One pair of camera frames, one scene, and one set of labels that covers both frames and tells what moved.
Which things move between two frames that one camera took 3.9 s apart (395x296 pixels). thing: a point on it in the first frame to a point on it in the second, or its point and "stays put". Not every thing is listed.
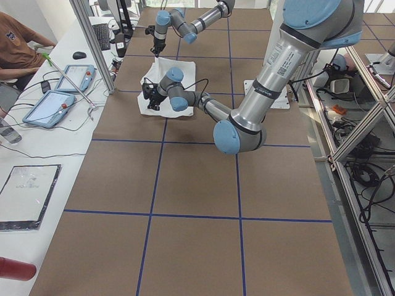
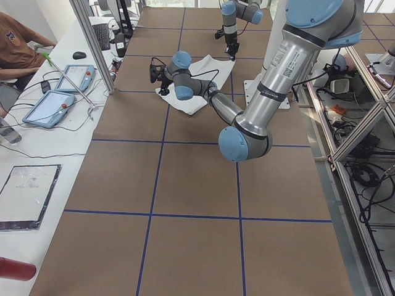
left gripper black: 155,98 to 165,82
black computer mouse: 79,55 stays put
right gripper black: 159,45 to 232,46
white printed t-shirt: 155,73 to 210,68
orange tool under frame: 339,109 stays put
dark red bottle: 16,270 stays put
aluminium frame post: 78,5 stays put
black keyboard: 102,32 stays put
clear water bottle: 8,132 stays put
